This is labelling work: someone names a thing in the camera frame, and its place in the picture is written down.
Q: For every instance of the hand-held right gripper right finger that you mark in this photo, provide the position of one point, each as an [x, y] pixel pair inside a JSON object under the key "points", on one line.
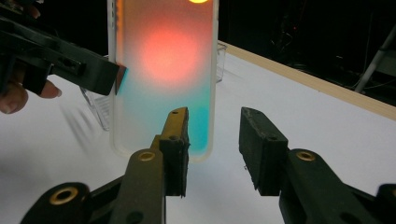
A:
{"points": [[299, 186]]}

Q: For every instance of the clear plastic bin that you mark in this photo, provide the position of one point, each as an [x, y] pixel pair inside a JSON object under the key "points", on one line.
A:
{"points": [[99, 109]]}

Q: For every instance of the wooden table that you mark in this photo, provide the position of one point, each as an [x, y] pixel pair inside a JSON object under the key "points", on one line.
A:
{"points": [[311, 82]]}

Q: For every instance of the white table cover sheet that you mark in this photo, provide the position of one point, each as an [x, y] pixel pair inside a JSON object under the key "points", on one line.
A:
{"points": [[311, 124]]}

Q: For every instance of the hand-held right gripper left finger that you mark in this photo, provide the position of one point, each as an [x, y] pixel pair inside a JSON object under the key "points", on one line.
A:
{"points": [[146, 186]]}

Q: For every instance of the grey metal stand leg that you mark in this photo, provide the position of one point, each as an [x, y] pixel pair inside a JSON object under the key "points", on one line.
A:
{"points": [[373, 62]]}

